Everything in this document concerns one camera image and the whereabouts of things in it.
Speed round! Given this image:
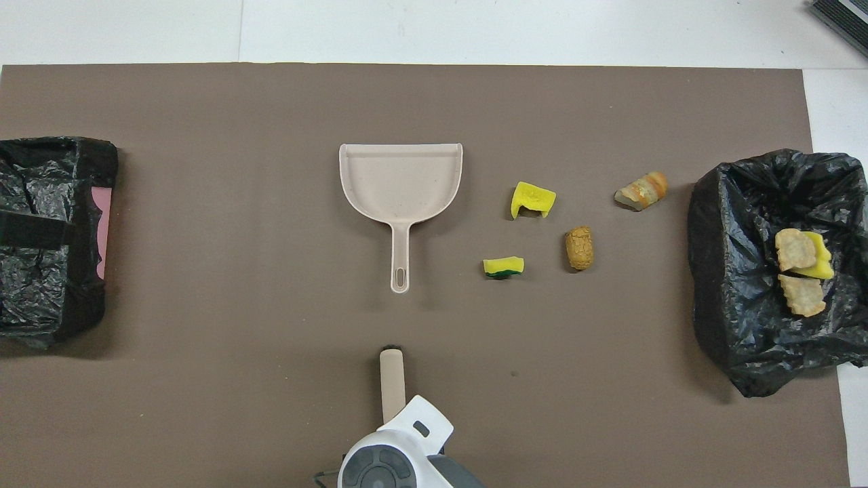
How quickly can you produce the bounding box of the dark grey ribbed panel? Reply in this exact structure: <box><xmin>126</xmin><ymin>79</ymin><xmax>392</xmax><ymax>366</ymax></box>
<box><xmin>807</xmin><ymin>0</ymin><xmax>868</xmax><ymax>58</ymax></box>

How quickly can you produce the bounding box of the brown table mat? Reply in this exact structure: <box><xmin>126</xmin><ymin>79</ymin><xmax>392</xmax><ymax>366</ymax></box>
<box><xmin>0</xmin><ymin>63</ymin><xmax>852</xmax><ymax>488</ymax></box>

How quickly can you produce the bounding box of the yellow sponge chunk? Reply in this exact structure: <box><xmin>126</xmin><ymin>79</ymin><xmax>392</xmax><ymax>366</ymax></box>
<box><xmin>790</xmin><ymin>230</ymin><xmax>835</xmax><ymax>281</ymax></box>

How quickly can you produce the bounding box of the pink bin with black bag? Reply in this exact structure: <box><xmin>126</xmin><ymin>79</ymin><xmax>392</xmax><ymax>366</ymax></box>
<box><xmin>0</xmin><ymin>136</ymin><xmax>119</xmax><ymax>348</ymax></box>

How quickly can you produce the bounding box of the beige hand brush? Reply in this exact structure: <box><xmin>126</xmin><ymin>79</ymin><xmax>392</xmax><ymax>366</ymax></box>
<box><xmin>379</xmin><ymin>347</ymin><xmax>406</xmax><ymax>424</ymax></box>

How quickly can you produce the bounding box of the yellow sponge with green layer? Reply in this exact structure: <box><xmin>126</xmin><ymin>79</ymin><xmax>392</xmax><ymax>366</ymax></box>
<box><xmin>482</xmin><ymin>256</ymin><xmax>526</xmax><ymax>280</ymax></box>

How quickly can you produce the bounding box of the pale bread chunk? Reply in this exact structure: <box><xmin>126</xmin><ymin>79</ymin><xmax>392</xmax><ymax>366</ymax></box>
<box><xmin>778</xmin><ymin>273</ymin><xmax>827</xmax><ymax>318</ymax></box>

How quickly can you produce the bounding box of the beige plastic dustpan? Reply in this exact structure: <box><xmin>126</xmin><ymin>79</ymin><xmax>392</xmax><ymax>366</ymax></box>
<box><xmin>338</xmin><ymin>142</ymin><xmax>464</xmax><ymax>294</ymax></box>

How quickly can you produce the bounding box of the brown bread roll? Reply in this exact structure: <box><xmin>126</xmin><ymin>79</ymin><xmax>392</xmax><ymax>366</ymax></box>
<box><xmin>566</xmin><ymin>226</ymin><xmax>595</xmax><ymax>272</ymax></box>

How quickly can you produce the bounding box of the yellow arched sponge piece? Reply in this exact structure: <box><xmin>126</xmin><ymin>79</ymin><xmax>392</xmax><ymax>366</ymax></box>
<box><xmin>510</xmin><ymin>181</ymin><xmax>557</xmax><ymax>221</ymax></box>

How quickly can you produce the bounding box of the striped orange croissant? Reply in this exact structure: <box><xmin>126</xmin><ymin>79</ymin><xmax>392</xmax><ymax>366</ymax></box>
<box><xmin>774</xmin><ymin>228</ymin><xmax>818</xmax><ymax>272</ymax></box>
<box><xmin>614</xmin><ymin>171</ymin><xmax>669</xmax><ymax>212</ymax></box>

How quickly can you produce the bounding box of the bin covered by black bag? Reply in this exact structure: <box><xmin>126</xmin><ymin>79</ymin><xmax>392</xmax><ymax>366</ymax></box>
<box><xmin>687</xmin><ymin>148</ymin><xmax>868</xmax><ymax>399</ymax></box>

